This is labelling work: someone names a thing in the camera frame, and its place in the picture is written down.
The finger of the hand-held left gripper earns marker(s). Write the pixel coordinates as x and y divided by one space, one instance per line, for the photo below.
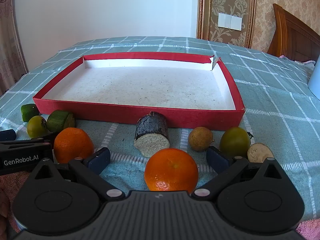
7 135
35 145

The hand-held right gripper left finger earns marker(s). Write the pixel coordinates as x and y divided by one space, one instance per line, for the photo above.
96 161

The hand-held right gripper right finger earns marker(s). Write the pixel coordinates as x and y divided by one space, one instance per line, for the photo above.
218 158

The green tomato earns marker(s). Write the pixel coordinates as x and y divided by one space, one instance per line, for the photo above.
235 141
35 127

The orange mandarin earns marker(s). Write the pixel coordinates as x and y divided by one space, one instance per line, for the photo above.
72 145
171 170

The dark eggplant piece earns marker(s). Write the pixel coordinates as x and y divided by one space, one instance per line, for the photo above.
152 127
260 152

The red cardboard box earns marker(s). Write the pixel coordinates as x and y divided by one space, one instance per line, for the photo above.
140 116

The small brown round fruit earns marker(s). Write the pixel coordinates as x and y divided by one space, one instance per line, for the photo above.
200 138

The pink towel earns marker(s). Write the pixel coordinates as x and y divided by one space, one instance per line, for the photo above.
10 187

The tapered cucumber end piece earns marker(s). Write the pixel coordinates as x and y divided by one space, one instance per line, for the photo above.
28 112

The cylindrical cucumber piece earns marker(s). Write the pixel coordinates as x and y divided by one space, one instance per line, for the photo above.
58 121

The green plaid bedsheet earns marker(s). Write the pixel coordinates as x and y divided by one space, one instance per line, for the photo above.
275 105

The patterned curtain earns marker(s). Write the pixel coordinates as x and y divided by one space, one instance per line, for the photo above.
10 42

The pink cloth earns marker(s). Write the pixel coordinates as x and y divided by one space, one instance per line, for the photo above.
308 62

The wooden headboard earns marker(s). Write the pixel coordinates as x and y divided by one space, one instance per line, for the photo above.
295 37

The white wall switch panel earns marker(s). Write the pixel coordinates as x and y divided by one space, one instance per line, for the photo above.
229 21

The gold wall moulding frame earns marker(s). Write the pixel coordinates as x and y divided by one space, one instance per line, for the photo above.
203 10

